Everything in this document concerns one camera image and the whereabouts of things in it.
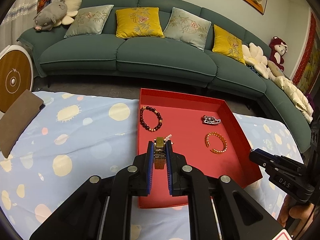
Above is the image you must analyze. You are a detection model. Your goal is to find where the red tray box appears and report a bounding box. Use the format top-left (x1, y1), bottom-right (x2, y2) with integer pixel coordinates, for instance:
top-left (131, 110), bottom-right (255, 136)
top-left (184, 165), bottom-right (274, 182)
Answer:
top-left (137, 87), bottom-right (263, 209)

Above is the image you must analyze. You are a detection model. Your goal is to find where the black bead bracelet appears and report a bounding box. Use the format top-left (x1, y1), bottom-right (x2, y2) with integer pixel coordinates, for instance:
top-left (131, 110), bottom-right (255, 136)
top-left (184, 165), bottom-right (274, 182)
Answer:
top-left (139, 106), bottom-right (163, 132)

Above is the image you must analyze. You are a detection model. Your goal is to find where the gold chain bangle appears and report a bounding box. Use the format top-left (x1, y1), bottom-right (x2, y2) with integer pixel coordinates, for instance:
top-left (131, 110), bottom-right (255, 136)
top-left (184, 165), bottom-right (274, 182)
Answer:
top-left (204, 132), bottom-right (228, 154)

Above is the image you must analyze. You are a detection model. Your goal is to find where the person right hand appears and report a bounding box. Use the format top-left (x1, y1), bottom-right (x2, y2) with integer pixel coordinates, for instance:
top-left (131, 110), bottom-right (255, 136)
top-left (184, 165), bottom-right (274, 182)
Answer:
top-left (277, 194), bottom-right (314, 229)

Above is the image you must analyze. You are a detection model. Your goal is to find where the cream satin quilt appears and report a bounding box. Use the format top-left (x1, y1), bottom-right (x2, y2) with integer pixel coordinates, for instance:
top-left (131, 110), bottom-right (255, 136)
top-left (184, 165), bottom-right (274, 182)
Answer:
top-left (271, 76), bottom-right (313, 124)

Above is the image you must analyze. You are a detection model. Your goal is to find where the blue patterned bed sheet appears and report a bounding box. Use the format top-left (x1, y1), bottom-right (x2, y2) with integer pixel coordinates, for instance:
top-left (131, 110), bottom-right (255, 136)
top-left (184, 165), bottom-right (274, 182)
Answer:
top-left (1, 92), bottom-right (302, 239)

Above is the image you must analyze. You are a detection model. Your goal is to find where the beige plush cushion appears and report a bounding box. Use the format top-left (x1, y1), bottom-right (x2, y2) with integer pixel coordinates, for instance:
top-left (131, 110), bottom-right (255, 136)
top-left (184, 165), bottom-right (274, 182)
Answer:
top-left (267, 60), bottom-right (284, 77)

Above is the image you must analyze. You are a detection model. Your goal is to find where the cream flower shaped cushion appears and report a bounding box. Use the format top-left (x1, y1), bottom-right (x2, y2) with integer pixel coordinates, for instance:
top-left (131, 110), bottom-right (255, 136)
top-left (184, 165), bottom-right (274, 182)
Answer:
top-left (242, 42), bottom-right (270, 79)

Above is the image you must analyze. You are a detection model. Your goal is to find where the dark green sofa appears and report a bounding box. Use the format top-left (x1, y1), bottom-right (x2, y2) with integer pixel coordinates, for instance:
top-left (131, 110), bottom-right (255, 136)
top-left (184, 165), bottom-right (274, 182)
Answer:
top-left (18, 0), bottom-right (311, 152)

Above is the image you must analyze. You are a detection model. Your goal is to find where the red monkey plush toy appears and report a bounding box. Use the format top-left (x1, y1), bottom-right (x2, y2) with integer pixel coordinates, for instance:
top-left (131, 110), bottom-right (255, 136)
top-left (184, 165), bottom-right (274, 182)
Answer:
top-left (269, 36), bottom-right (287, 72)

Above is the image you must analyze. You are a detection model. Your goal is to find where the yellow embroidered cushion right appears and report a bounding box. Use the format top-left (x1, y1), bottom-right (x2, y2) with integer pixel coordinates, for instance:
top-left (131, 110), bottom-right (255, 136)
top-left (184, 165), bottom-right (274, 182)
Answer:
top-left (212, 25), bottom-right (245, 64)

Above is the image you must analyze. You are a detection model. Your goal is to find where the yellow embroidered cushion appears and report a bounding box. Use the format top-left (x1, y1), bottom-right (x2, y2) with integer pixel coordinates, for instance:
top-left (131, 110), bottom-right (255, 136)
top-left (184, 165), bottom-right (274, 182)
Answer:
top-left (116, 7), bottom-right (164, 39)
top-left (212, 25), bottom-right (245, 64)

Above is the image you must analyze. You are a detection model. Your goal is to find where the grey-green embroidered cushion right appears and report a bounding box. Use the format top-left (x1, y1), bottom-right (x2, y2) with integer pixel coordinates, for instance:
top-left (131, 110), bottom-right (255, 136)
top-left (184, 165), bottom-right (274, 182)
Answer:
top-left (163, 7), bottom-right (212, 51)

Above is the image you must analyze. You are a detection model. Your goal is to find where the grey-green embroidered cushion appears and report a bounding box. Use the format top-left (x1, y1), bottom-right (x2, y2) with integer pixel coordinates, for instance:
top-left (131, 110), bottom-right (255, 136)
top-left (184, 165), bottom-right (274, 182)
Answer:
top-left (163, 7), bottom-right (212, 51)
top-left (64, 4), bottom-right (114, 38)

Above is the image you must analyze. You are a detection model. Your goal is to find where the yellow embroidered cushion left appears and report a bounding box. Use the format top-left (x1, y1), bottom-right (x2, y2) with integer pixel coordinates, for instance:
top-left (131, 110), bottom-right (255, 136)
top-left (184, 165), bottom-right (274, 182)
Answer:
top-left (116, 7), bottom-right (164, 39)

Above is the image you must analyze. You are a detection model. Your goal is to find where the brown rectangular pad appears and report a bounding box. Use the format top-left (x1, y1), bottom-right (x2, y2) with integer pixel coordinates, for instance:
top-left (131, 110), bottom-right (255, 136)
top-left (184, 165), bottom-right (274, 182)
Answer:
top-left (0, 90), bottom-right (45, 159)

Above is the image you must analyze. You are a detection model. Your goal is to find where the grey-green embroidered cushion left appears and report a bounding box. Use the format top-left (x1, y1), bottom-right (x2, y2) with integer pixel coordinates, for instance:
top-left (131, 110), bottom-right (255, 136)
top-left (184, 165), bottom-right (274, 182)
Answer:
top-left (64, 4), bottom-right (114, 38)

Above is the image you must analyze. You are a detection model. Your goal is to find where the round wooden white appliance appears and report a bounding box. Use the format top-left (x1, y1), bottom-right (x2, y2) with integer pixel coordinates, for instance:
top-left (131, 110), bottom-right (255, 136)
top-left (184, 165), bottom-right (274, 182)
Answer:
top-left (0, 45), bottom-right (34, 113)

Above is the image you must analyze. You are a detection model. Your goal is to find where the grey pig plush toy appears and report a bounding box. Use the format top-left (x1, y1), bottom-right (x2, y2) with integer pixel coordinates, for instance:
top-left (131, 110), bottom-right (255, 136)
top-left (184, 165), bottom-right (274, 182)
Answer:
top-left (34, 1), bottom-right (67, 31)

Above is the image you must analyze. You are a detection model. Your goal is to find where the white lace curtain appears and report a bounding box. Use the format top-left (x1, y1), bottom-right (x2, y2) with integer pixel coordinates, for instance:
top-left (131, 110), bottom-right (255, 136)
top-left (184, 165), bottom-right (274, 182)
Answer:
top-left (1, 0), bottom-right (38, 50)

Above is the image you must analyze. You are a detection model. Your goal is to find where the red gold wall hanging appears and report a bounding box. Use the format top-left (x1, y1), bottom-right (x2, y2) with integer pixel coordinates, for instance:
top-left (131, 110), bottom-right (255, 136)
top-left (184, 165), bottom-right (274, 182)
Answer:
top-left (293, 13), bottom-right (319, 94)

